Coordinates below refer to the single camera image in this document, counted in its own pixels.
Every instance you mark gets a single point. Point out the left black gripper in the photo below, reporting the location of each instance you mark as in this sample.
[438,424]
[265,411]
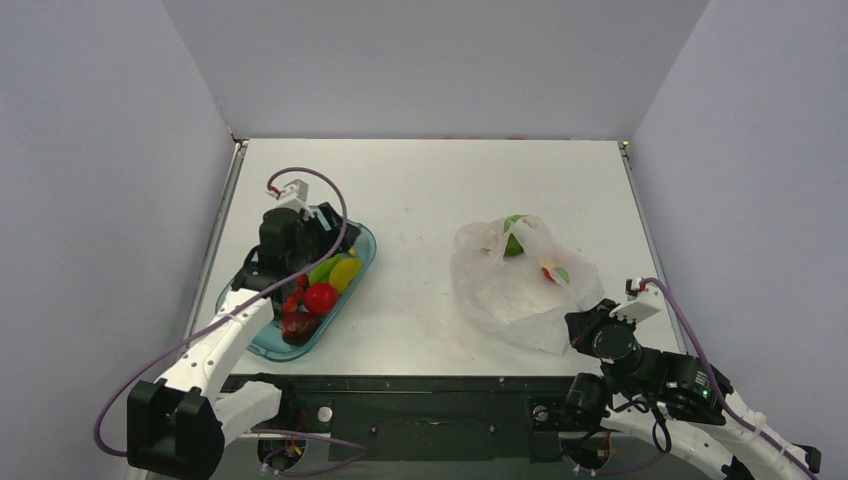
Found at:
[330,238]

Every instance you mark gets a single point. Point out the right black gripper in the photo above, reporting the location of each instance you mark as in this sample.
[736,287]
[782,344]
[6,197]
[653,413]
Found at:
[582,325]

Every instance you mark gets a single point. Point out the yellow fake lemon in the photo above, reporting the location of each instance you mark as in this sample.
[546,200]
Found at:
[343,274]

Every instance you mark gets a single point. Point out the red fake apple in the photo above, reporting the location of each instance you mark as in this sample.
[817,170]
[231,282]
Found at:
[320,299]

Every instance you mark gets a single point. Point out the dark red fake plum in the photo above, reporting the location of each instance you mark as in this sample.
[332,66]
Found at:
[298,327]

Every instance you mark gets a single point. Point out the clear plastic bag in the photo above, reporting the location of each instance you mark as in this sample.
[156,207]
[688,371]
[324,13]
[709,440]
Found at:
[509,297]

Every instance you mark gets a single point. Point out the green orange fake mango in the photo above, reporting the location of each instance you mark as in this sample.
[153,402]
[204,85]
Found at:
[513,247]

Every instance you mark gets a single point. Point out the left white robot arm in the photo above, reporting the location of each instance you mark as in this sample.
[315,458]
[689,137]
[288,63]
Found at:
[180,424]

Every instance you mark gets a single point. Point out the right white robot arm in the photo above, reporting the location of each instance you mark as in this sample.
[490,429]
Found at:
[679,403]

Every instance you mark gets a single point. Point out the red fake berry cluster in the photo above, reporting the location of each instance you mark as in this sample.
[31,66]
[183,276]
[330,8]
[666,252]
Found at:
[295,301]

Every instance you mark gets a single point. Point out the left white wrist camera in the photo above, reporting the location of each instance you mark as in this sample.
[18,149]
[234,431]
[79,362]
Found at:
[293,196]

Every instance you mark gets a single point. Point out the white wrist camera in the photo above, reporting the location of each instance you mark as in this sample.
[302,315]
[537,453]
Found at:
[644,300]
[293,196]

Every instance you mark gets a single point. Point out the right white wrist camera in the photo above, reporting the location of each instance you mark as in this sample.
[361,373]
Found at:
[644,300]

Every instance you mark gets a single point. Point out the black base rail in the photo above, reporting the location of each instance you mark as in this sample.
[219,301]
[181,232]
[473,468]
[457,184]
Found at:
[432,418]

